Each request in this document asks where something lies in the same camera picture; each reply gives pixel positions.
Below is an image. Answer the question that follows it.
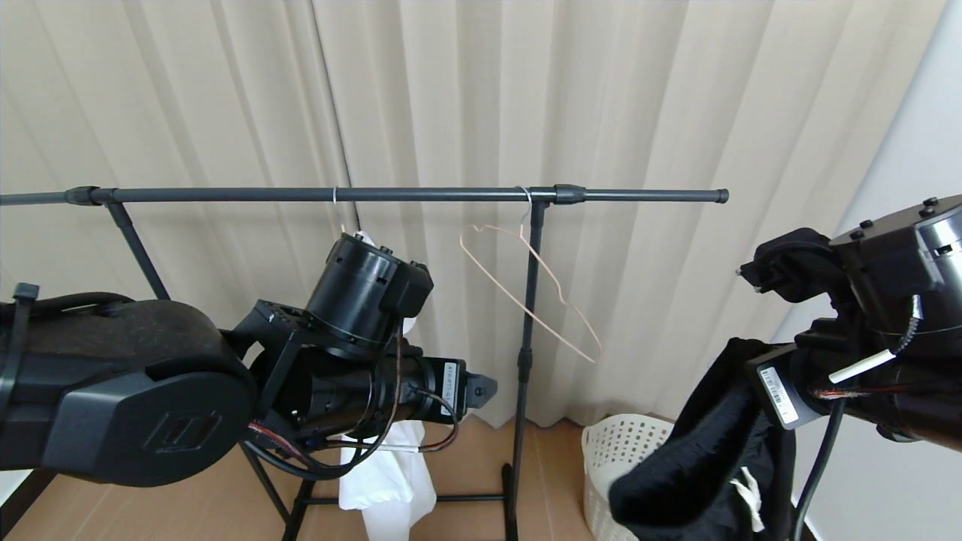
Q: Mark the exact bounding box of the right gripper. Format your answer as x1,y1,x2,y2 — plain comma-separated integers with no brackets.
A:
744,340,829,431

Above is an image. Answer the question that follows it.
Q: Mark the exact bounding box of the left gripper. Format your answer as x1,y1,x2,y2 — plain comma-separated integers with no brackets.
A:
397,357,499,438

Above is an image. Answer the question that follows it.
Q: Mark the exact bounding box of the white printed t-shirt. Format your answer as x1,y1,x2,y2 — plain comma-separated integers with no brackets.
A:
337,231,438,541

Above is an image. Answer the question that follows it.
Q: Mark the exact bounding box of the pink clothes hanger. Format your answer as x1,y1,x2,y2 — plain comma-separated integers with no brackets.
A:
459,188,604,366
331,187,371,243

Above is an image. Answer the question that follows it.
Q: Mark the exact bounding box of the black garment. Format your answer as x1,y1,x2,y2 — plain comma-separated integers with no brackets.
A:
607,337,799,541

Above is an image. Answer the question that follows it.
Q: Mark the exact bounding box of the white laundry basket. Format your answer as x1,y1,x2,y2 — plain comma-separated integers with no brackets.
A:
580,413,677,541

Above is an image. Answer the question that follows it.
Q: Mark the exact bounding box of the black clothes rack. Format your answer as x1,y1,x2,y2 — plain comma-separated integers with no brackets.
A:
0,184,731,541

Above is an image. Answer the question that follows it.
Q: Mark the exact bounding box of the beige curtain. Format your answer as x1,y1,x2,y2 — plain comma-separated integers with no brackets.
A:
0,0,951,429

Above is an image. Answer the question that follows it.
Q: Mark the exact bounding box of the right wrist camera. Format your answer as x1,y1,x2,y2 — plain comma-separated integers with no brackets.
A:
736,227,852,306

